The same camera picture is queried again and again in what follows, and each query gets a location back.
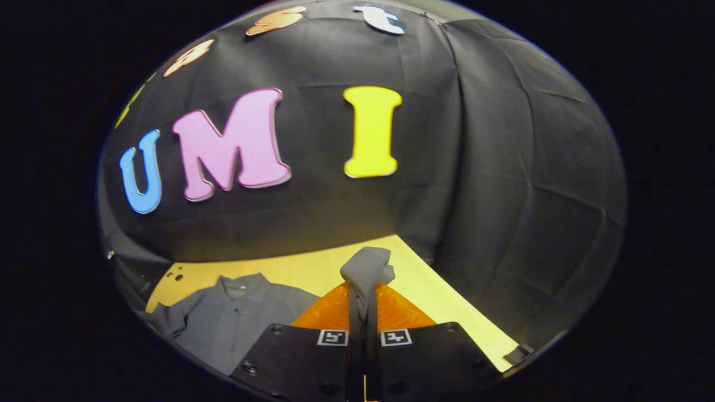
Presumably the grey shirt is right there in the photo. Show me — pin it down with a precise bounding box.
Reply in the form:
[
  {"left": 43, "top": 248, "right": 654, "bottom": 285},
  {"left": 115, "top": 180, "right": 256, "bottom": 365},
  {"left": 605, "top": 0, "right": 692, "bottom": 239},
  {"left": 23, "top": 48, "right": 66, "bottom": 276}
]
[{"left": 140, "top": 247, "right": 396, "bottom": 376}]

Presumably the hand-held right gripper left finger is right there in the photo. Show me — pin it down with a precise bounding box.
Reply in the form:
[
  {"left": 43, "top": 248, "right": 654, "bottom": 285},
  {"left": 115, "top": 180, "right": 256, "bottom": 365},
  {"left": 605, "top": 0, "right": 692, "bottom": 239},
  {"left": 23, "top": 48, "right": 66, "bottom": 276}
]
[{"left": 230, "top": 281, "right": 364, "bottom": 402}]

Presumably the black table edge clamp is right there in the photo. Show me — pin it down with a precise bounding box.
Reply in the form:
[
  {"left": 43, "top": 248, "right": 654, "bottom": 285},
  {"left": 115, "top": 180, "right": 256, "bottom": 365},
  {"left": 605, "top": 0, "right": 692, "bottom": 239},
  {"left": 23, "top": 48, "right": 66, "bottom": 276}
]
[{"left": 503, "top": 343, "right": 534, "bottom": 365}]

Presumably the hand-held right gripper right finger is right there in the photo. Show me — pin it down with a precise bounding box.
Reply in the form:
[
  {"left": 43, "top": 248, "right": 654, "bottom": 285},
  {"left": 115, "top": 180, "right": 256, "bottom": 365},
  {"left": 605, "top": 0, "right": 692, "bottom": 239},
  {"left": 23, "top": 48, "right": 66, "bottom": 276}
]
[{"left": 366, "top": 282, "right": 502, "bottom": 402}]

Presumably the black backdrop cloth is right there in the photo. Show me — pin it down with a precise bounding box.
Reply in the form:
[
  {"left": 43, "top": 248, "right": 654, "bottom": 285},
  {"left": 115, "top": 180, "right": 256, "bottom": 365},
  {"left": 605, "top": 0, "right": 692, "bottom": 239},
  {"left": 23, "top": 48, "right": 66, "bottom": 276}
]
[{"left": 98, "top": 0, "right": 627, "bottom": 350}]

